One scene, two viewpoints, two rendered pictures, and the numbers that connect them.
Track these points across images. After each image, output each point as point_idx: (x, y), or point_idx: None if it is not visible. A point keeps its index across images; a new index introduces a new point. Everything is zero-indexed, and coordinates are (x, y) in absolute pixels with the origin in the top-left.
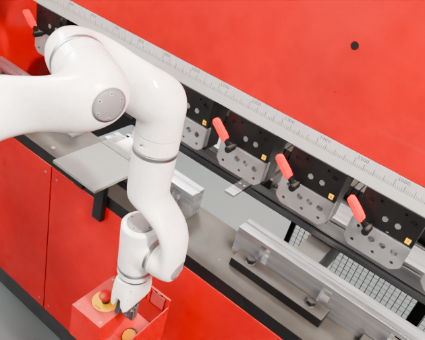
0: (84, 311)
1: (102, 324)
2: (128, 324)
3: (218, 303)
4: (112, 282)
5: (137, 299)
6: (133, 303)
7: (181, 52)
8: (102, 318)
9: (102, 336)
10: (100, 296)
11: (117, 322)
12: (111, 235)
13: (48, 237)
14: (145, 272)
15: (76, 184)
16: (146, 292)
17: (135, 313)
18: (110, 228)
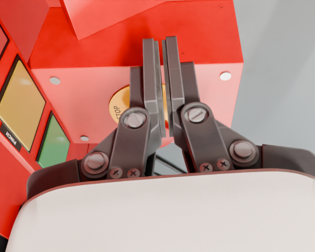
0: (223, 119)
1: (228, 67)
2: (114, 1)
3: None
4: (92, 133)
5: (199, 237)
6: (245, 219)
7: None
8: (204, 81)
9: (220, 22)
10: (169, 142)
11: (147, 28)
12: (16, 173)
13: (87, 144)
14: None
15: None
16: (80, 237)
17: (155, 69)
18: (14, 189)
